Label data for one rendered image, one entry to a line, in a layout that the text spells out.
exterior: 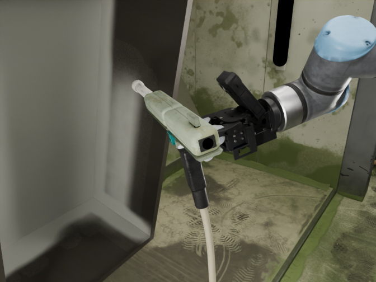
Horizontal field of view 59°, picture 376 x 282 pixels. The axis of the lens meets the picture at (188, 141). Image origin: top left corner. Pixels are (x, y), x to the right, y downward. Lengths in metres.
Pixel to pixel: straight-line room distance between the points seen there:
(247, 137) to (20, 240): 0.99
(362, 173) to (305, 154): 0.41
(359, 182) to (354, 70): 2.04
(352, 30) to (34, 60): 0.84
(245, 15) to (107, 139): 1.68
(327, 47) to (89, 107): 0.90
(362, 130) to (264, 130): 1.87
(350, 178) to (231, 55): 1.28
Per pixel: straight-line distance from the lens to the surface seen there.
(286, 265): 1.96
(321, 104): 0.73
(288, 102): 0.68
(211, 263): 0.78
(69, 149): 1.32
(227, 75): 0.63
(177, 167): 2.69
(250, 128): 0.65
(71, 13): 1.14
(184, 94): 3.02
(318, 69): 0.67
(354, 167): 2.64
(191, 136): 0.51
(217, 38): 2.82
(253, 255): 1.97
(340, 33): 0.65
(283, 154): 2.76
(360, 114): 2.51
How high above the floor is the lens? 1.34
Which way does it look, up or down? 23 degrees down
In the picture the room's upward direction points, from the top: straight up
